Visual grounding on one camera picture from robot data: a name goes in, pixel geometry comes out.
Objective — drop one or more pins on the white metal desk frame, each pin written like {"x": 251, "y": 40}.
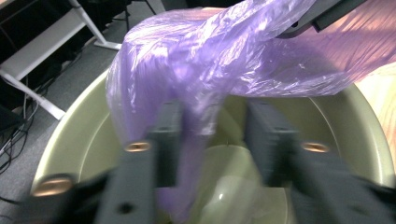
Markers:
{"x": 40, "y": 46}

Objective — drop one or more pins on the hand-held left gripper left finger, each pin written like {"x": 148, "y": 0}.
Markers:
{"x": 140, "y": 174}

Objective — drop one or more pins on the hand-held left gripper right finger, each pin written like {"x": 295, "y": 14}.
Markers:
{"x": 299, "y": 174}

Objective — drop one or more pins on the pale green trash bin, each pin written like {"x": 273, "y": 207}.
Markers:
{"x": 77, "y": 143}

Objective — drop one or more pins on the purple plastic trash bag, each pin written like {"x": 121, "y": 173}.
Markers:
{"x": 202, "y": 62}

